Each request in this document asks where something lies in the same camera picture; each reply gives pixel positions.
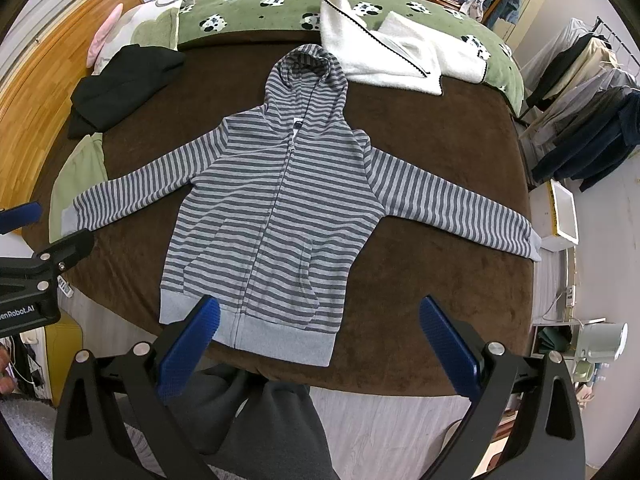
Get grey striped zip hoodie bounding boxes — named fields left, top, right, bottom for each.
left=61, top=44, right=541, bottom=367

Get clothes rack with hanging clothes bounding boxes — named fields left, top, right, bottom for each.
left=520, top=18, right=639, bottom=192

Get person's left hand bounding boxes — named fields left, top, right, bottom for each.
left=0, top=347, right=16, bottom=396

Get yellow bedside stool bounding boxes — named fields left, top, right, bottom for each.
left=44, top=311, right=84, bottom=408

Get light green folded cloth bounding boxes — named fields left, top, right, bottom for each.
left=48, top=132, right=107, bottom=243

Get person's dark trouser legs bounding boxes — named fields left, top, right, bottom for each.
left=117, top=363, right=342, bottom=480

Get black folded garment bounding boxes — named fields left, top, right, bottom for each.
left=67, top=44, right=186, bottom=140

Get white desk lamp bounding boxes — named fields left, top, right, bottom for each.
left=570, top=322, right=628, bottom=382

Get wooden headboard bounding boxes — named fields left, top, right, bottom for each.
left=1, top=0, right=142, bottom=208

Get white foam box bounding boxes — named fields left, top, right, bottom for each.
left=542, top=180, right=579, bottom=252

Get pink and white pillow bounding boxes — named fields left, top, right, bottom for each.
left=86, top=0, right=193, bottom=75

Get white fleece jacket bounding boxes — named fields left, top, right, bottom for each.
left=319, top=0, right=487, bottom=96

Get green panda print quilt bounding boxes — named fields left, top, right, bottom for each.
left=178, top=0, right=525, bottom=112

